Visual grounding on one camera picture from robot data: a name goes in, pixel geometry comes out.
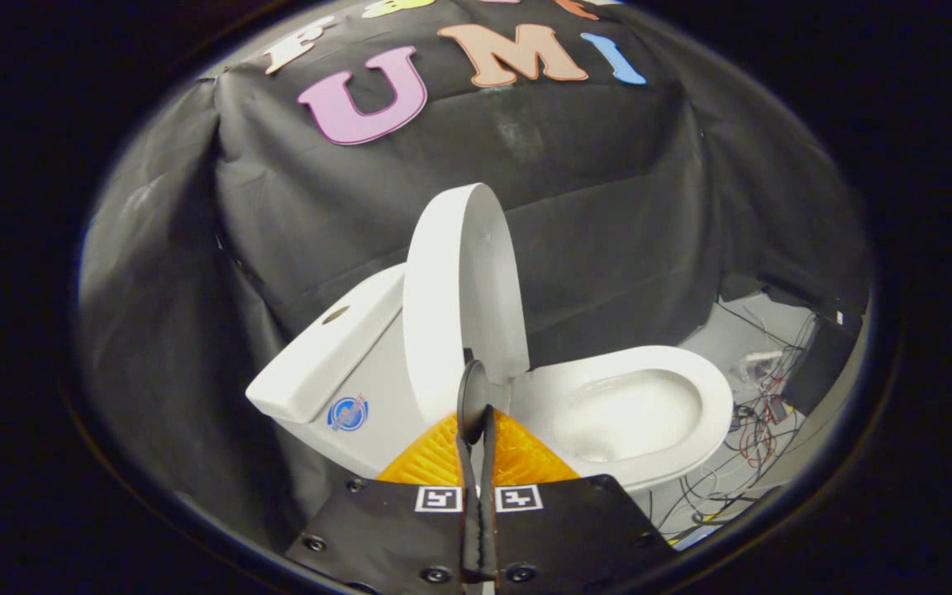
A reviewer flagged white toilet lid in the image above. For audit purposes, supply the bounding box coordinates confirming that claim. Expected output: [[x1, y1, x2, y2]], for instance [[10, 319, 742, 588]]
[[402, 183, 531, 447]]

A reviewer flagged white toilet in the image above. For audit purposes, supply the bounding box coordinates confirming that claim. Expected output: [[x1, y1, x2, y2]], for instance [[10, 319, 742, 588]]
[[245, 263, 735, 494]]

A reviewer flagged black backdrop cloth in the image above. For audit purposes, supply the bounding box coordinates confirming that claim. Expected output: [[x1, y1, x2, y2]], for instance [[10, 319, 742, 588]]
[[75, 0, 869, 546]]

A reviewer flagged yellow black hazard tape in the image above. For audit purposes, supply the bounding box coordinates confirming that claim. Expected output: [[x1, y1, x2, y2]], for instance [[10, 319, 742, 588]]
[[666, 516, 725, 548]]

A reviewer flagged tangle of black cables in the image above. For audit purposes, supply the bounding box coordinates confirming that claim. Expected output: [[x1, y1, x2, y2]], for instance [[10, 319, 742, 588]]
[[650, 289, 816, 530]]

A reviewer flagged red cable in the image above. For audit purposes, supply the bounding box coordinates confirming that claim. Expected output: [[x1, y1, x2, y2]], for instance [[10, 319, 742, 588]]
[[736, 397, 791, 468]]

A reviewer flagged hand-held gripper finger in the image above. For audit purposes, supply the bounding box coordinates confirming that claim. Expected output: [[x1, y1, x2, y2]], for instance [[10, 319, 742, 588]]
[[284, 409, 481, 595], [478, 405, 682, 595]]

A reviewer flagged white tank cover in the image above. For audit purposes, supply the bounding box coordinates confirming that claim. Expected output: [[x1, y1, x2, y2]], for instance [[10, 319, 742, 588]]
[[245, 264, 407, 424]]

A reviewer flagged black box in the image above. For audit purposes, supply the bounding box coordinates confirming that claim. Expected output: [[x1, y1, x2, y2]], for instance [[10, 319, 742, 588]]
[[782, 302, 861, 418]]

